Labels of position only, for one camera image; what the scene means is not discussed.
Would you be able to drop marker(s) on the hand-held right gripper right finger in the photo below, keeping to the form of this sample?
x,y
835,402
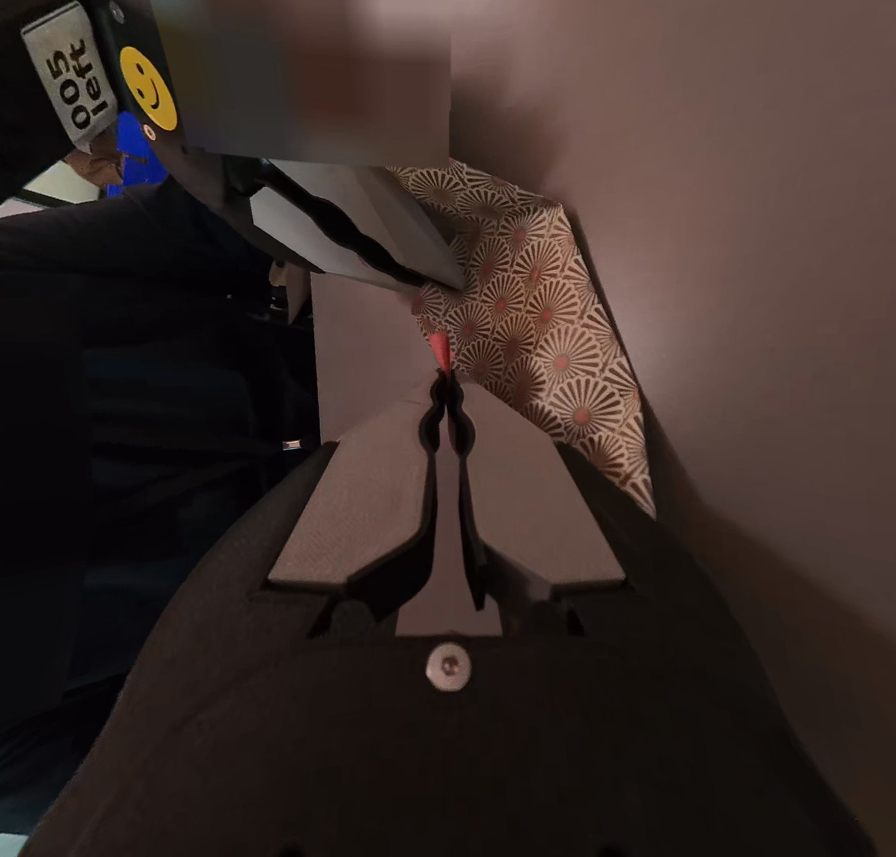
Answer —
x,y
532,514

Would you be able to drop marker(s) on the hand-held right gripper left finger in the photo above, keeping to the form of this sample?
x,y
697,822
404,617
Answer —
x,y
364,500

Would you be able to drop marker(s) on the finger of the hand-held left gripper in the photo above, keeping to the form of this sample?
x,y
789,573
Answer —
x,y
294,230
399,213

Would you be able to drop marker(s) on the patterned origami paper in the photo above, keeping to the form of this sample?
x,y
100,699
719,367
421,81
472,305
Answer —
x,y
532,297

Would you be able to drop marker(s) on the person's left forearm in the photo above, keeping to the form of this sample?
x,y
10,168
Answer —
x,y
126,255

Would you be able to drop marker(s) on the person's left hand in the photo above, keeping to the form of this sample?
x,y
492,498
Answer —
x,y
94,164

